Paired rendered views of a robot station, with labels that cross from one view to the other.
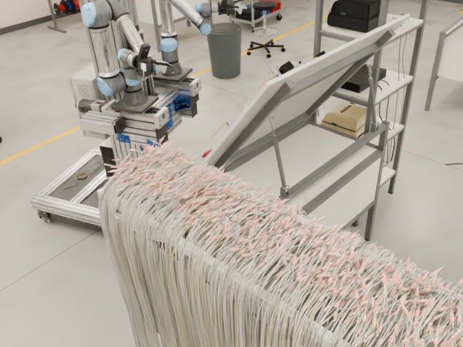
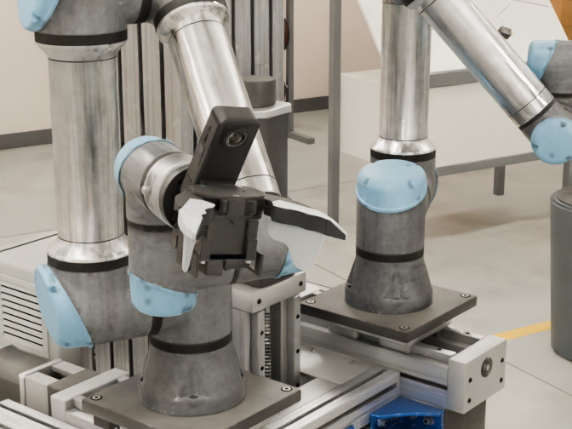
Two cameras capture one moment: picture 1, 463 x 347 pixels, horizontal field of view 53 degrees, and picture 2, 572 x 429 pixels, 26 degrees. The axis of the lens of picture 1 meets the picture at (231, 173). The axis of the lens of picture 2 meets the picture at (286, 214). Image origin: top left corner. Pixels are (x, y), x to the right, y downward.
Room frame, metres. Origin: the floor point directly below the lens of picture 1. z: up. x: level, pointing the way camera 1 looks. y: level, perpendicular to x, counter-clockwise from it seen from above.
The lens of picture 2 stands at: (1.18, 0.05, 1.91)
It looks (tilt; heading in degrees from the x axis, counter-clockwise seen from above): 16 degrees down; 14
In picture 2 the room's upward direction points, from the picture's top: straight up
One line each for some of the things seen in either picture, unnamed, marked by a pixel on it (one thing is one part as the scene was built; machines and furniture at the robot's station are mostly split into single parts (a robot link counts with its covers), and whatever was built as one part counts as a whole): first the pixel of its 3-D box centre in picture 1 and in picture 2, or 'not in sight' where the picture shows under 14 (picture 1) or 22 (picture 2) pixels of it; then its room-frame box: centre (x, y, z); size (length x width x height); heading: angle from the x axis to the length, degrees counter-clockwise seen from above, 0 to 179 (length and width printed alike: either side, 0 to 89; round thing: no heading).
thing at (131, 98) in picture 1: (134, 94); (191, 361); (2.72, 0.59, 1.21); 0.15 x 0.15 x 0.10
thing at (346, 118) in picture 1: (344, 120); not in sight; (3.04, -0.87, 0.76); 0.30 x 0.21 x 0.20; 47
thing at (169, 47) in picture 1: (169, 49); (391, 204); (3.18, 0.38, 1.33); 0.13 x 0.12 x 0.14; 1
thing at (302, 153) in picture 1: (293, 196); not in sight; (2.35, -0.39, 0.60); 1.17 x 0.58 x 0.40; 133
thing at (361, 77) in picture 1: (352, 75); not in sight; (3.07, -0.90, 1.09); 0.35 x 0.33 x 0.07; 133
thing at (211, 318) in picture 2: (129, 77); (185, 283); (2.71, 0.59, 1.33); 0.13 x 0.12 x 0.14; 130
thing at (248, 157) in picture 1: (255, 149); not in sight; (2.58, -0.17, 0.83); 1.18 x 0.05 x 0.06; 133
